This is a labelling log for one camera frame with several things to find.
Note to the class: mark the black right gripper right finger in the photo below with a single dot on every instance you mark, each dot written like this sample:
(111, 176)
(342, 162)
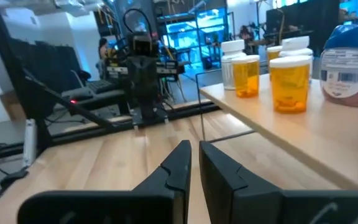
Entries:
(244, 202)

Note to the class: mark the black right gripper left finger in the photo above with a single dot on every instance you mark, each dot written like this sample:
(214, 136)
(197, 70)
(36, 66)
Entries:
(135, 205)

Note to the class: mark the white medicine bottle blue label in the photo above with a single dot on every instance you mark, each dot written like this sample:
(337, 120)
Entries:
(295, 45)
(228, 68)

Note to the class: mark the orange pill bottle white cap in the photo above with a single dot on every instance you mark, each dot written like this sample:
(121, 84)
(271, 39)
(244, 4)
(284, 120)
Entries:
(289, 90)
(245, 81)
(273, 54)

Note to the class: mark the clear bottle blue cap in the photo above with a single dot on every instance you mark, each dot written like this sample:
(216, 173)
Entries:
(343, 74)

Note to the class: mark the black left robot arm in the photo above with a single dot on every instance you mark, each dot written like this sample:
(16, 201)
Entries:
(145, 102)

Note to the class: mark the person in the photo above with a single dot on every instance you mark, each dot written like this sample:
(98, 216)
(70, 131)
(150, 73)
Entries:
(102, 49)

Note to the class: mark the black keyboard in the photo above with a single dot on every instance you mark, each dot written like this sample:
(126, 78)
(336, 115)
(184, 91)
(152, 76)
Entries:
(101, 85)

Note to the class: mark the background metal rack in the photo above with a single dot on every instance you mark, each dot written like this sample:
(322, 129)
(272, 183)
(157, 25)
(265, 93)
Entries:
(197, 31)

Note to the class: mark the black office chair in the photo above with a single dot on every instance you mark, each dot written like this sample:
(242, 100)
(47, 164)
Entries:
(57, 62)

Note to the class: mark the white strip on frame post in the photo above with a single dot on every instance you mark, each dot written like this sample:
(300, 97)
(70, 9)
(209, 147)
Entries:
(30, 143)

